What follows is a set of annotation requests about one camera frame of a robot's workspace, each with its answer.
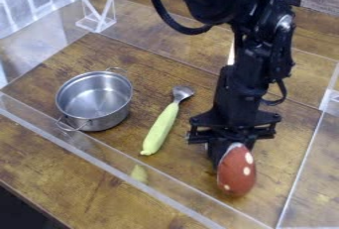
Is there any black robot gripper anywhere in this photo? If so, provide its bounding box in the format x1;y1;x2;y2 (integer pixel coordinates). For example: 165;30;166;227
188;65;281;169

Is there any small silver pot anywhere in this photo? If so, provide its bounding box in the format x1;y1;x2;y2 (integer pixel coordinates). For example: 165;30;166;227
56;67;133;132

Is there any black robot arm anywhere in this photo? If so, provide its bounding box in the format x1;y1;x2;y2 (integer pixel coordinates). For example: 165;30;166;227
150;0;298;164

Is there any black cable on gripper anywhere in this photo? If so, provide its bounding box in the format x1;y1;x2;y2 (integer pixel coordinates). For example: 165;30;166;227
258;78;288;107

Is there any spoon with yellow-green handle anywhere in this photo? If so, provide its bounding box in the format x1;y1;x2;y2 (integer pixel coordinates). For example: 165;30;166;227
140;85;194;156

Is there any clear acrylic triangular bracket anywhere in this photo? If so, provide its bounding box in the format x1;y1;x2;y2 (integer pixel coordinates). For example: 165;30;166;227
76;0;116;33

